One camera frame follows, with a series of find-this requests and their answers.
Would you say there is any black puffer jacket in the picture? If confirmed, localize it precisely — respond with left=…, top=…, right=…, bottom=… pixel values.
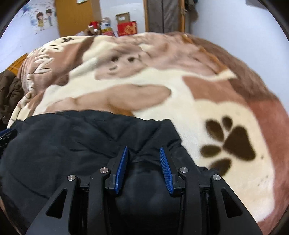
left=1, top=110, right=221, bottom=234

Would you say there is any brown puffer coat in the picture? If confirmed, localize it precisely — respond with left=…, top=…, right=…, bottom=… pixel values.
left=0, top=70, right=24, bottom=125

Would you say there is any wooden bedside desk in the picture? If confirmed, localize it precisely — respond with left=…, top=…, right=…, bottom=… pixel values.
left=7, top=53, right=28, bottom=75

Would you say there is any brown plush bear blanket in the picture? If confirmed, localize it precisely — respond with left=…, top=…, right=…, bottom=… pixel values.
left=9, top=32, right=288, bottom=234

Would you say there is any yellow wooden wardrobe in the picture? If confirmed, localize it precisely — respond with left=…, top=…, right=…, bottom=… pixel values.
left=55, top=0, right=101, bottom=37

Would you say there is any red gift box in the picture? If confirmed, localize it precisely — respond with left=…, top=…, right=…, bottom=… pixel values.
left=117, top=21, right=138, bottom=37

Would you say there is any santa hat plush toy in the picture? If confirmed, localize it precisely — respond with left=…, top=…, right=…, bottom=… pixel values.
left=85, top=21, right=102, bottom=36

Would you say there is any brown cardboard box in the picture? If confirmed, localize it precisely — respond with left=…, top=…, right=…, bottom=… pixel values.
left=115, top=12, right=130, bottom=24

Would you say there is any wooden framed door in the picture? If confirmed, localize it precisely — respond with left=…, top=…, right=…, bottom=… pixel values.
left=143, top=0, right=186, bottom=33

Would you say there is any hanging bag on door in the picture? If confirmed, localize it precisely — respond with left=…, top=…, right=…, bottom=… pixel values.
left=185, top=0, right=198, bottom=22

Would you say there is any cartoon couple wall sticker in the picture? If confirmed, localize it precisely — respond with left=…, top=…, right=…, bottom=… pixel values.
left=21, top=0, right=57, bottom=34

